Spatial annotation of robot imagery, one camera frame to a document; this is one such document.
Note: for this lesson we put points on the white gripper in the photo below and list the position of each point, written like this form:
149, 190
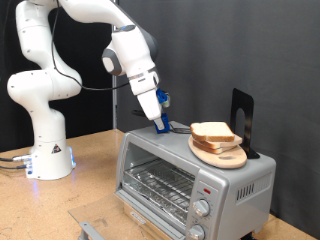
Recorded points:
150, 105

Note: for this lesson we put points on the metal spatula with blue block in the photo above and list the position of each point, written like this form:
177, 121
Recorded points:
166, 123

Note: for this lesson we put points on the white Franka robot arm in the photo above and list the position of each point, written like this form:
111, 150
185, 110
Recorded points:
46, 133

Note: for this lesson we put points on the silver oven knob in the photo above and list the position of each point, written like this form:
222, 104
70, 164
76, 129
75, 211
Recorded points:
201, 207
196, 232

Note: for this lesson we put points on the silver toaster oven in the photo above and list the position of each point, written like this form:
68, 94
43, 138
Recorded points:
253, 206

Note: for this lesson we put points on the metal pole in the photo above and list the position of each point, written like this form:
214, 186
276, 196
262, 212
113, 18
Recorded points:
115, 106

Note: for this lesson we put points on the thick bread slice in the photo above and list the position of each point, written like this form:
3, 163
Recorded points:
213, 130

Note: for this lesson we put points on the thin bread slice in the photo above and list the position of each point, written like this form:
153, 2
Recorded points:
213, 150

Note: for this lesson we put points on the black backdrop curtain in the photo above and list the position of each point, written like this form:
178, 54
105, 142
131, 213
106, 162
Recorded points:
93, 110

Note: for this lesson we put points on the round wooden cutting board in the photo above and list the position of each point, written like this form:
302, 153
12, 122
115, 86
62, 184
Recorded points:
223, 160

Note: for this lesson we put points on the grey backdrop curtain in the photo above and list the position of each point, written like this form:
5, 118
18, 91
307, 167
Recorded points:
206, 60

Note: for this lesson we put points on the black metal bookend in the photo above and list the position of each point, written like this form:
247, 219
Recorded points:
248, 103

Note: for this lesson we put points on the blue printed mount bracket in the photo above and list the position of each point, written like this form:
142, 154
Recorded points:
161, 96

